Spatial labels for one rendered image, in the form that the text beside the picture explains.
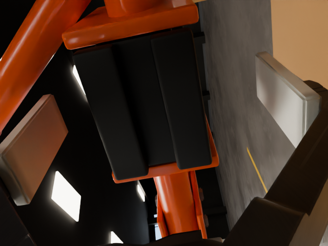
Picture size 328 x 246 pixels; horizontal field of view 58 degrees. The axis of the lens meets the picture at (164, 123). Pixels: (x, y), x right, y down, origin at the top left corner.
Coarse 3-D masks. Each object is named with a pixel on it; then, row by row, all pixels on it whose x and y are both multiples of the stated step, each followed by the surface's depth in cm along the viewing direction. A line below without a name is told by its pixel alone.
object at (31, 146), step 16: (48, 96) 19; (32, 112) 17; (48, 112) 18; (16, 128) 15; (32, 128) 16; (48, 128) 17; (64, 128) 20; (0, 144) 14; (16, 144) 14; (32, 144) 15; (48, 144) 17; (0, 160) 13; (16, 160) 14; (32, 160) 15; (48, 160) 17; (0, 176) 13; (16, 176) 14; (32, 176) 15; (16, 192) 14; (32, 192) 15
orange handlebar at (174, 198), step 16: (112, 0) 13; (128, 0) 13; (144, 0) 13; (112, 16) 13; (160, 176) 18; (176, 176) 18; (192, 176) 22; (160, 192) 18; (176, 192) 18; (192, 192) 24; (160, 208) 20; (176, 208) 19; (192, 208) 19; (160, 224) 19; (176, 224) 19; (192, 224) 20; (208, 224) 23
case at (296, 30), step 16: (272, 0) 32; (288, 0) 28; (304, 0) 25; (320, 0) 22; (272, 16) 33; (288, 16) 29; (304, 16) 25; (320, 16) 23; (272, 32) 34; (288, 32) 29; (304, 32) 26; (320, 32) 23; (288, 48) 30; (304, 48) 27; (320, 48) 24; (288, 64) 31; (304, 64) 27; (320, 64) 24; (304, 80) 28; (320, 80) 25
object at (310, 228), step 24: (312, 144) 10; (288, 168) 9; (312, 168) 9; (288, 192) 8; (312, 192) 8; (264, 216) 7; (288, 216) 7; (312, 216) 8; (240, 240) 6; (264, 240) 6; (288, 240) 6; (312, 240) 8
